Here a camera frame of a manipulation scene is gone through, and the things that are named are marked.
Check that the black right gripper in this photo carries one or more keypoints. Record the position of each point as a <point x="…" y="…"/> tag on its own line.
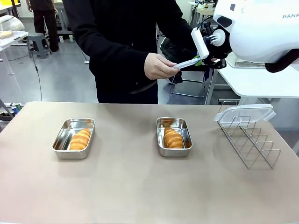
<point x="216" y="50"/>

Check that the clear plastic clip lid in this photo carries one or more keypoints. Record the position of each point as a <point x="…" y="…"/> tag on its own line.
<point x="247" y="114"/>
<point x="187" y="63"/>

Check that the rectangular stainless steel container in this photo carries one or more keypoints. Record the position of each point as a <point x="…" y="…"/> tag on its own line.
<point x="59" y="144"/>
<point x="187" y="140"/>

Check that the golden croissant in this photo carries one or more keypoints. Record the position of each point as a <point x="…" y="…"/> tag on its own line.
<point x="80" y="140"/>
<point x="172" y="138"/>

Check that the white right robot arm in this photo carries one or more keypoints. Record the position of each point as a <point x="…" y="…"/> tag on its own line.
<point x="257" y="30"/>

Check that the person right forearm black sleeve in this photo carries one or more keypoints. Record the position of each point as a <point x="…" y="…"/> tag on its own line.
<point x="126" y="39"/>

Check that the bread loaf on side table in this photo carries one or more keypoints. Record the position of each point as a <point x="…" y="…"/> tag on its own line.
<point x="5" y="35"/>

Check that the person right hand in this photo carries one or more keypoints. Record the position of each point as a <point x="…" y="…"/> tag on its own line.
<point x="157" y="66"/>

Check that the person torso in black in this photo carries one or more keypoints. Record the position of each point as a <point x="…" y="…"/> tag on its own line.
<point x="112" y="46"/>

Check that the grey plastic stool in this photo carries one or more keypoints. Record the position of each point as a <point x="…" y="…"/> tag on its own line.
<point x="40" y="44"/>

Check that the background person in dark clothes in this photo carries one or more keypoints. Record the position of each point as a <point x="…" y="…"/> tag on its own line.
<point x="44" y="18"/>

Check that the white side table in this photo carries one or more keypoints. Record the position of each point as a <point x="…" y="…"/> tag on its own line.
<point x="11" y="39"/>

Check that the shelf of drink cans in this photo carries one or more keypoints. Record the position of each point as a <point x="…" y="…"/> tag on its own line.
<point x="10" y="110"/>

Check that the black metal-frame chair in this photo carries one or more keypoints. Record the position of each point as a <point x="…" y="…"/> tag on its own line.
<point x="189" y="81"/>

